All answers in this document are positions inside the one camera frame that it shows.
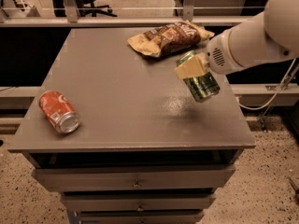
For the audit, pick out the green soda can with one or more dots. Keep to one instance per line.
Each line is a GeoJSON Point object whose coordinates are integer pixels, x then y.
{"type": "Point", "coordinates": [201, 88]}

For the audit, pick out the red soda can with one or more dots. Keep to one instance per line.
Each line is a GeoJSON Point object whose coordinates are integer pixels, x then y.
{"type": "Point", "coordinates": [59, 112]}

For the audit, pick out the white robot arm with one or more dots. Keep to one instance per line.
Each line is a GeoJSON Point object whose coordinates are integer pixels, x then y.
{"type": "Point", "coordinates": [272, 36]}

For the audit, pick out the top grey drawer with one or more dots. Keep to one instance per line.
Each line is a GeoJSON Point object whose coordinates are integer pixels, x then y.
{"type": "Point", "coordinates": [134, 178]}

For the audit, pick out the metal railing frame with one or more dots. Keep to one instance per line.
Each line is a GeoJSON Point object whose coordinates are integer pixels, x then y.
{"type": "Point", "coordinates": [42, 13]}

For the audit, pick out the grey drawer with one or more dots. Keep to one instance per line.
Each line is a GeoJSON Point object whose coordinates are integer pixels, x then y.
{"type": "Point", "coordinates": [134, 178]}
{"type": "Point", "coordinates": [138, 202]}
{"type": "Point", "coordinates": [145, 217]}

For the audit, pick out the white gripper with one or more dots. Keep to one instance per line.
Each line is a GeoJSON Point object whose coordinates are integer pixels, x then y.
{"type": "Point", "coordinates": [219, 55]}

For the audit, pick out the middle grey drawer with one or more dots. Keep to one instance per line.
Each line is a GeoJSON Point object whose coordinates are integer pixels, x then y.
{"type": "Point", "coordinates": [138, 202]}

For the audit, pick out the brown chip bag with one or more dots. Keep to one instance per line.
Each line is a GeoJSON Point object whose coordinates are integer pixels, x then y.
{"type": "Point", "coordinates": [170, 38]}

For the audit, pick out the grey drawer cabinet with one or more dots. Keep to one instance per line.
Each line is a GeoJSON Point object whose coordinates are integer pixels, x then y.
{"type": "Point", "coordinates": [134, 113]}

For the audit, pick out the bottom grey drawer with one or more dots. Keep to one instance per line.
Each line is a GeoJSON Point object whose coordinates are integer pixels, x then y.
{"type": "Point", "coordinates": [145, 217]}

